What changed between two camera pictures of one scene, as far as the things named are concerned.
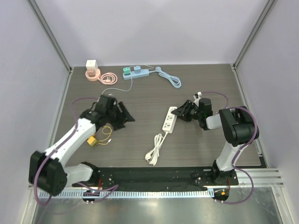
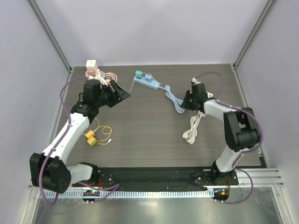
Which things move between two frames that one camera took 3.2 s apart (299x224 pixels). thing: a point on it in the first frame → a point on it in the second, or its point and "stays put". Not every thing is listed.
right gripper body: x=187 y=111 → x=187 y=101
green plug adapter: x=126 y=71 → x=138 y=74
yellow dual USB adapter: x=92 y=141 stays put
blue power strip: x=173 y=81 → x=153 y=85
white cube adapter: x=92 y=64 stays put
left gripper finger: x=125 y=114 → x=120 y=94
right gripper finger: x=184 y=111 → x=188 y=102
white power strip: x=168 y=127 → x=190 y=135
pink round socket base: x=107 y=78 stays put
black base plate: x=157 y=177 stays put
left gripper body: x=114 y=115 → x=106 y=97
